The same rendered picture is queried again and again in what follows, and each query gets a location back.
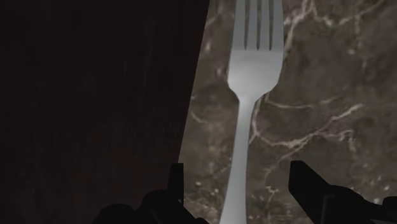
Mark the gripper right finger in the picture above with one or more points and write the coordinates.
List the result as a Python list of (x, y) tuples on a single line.
[(328, 201)]

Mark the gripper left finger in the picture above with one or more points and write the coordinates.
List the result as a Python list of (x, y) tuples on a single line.
[(164, 208)]

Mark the silver metal fork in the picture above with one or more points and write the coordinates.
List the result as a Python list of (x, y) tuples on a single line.
[(252, 74)]

